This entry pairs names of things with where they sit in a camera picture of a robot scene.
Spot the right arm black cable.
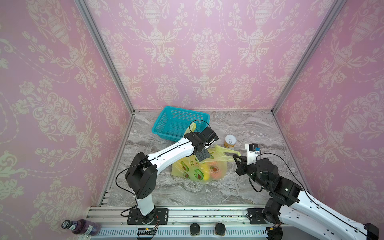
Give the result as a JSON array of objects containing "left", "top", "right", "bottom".
[{"left": 248, "top": 152, "right": 368, "bottom": 233}]

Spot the right black round knob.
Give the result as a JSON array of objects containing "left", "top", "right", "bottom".
[{"left": 215, "top": 223, "right": 226, "bottom": 236}]

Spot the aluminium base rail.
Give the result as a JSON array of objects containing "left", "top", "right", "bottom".
[{"left": 86, "top": 205, "right": 283, "bottom": 240}]

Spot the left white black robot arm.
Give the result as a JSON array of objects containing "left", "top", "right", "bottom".
[{"left": 125, "top": 126, "right": 219, "bottom": 221}]

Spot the teal plastic basket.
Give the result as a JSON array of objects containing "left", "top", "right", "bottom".
[{"left": 152, "top": 106, "right": 210, "bottom": 142}]

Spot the black round knob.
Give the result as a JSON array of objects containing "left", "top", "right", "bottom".
[
  {"left": 190, "top": 223, "right": 201, "bottom": 236},
  {"left": 215, "top": 223, "right": 226, "bottom": 236}
]

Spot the yellow plastic bag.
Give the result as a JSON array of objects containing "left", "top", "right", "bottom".
[{"left": 170, "top": 122, "right": 241, "bottom": 183}]

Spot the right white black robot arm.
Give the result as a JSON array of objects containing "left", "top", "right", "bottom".
[{"left": 233, "top": 155, "right": 380, "bottom": 240}]

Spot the white yellow tin can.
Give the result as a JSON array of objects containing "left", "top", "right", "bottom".
[{"left": 224, "top": 135, "right": 237, "bottom": 148}]

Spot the purple plastic bottle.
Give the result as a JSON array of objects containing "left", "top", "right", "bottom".
[{"left": 61, "top": 219, "right": 101, "bottom": 236}]

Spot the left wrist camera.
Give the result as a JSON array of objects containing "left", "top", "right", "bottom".
[{"left": 205, "top": 127, "right": 219, "bottom": 145}]

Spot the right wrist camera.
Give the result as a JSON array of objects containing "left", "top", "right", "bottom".
[{"left": 245, "top": 144, "right": 261, "bottom": 165}]

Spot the left black round knob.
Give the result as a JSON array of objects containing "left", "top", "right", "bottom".
[{"left": 190, "top": 223, "right": 201, "bottom": 236}]

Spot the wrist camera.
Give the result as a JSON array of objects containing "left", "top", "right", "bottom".
[
  {"left": 245, "top": 144, "right": 261, "bottom": 165},
  {"left": 205, "top": 127, "right": 219, "bottom": 145}
]

